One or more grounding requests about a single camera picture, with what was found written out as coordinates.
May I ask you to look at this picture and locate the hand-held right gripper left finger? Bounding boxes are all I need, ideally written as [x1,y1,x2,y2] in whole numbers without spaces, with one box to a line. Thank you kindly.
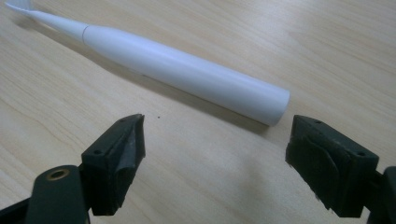
[80,113,147,217]

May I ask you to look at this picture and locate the white electric toothbrush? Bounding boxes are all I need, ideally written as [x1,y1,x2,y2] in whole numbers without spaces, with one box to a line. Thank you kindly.
[4,0,291,127]

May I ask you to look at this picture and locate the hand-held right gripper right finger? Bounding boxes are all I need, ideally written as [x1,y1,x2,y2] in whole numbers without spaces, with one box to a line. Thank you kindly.
[285,114,380,218]

